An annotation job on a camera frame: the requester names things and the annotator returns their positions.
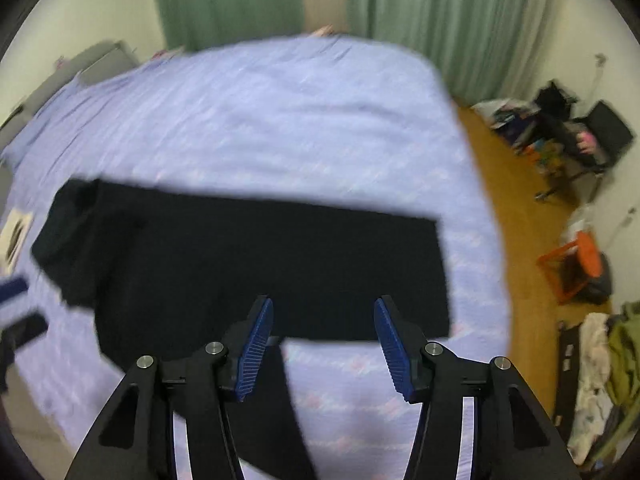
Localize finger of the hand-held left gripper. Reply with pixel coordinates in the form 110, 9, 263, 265
0, 312, 49, 353
0, 276, 29, 307

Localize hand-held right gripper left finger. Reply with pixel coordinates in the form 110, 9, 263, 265
64, 296, 275, 480

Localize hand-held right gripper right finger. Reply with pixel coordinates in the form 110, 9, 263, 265
374, 296, 581, 480

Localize black pants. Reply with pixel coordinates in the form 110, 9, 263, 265
31, 177, 453, 480

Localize white cloth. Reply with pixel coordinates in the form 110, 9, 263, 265
567, 312, 617, 467

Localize bed with purple sheet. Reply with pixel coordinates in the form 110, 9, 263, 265
0, 32, 513, 480

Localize grey bed headboard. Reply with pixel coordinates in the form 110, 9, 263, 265
0, 40, 141, 161

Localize pile of assorted clutter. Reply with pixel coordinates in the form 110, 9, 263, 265
472, 96, 547, 157

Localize black chair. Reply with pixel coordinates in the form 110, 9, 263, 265
534, 79, 578, 120
537, 101, 635, 203

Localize green curtain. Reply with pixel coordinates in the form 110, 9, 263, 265
345, 0, 556, 106
150, 0, 306, 53

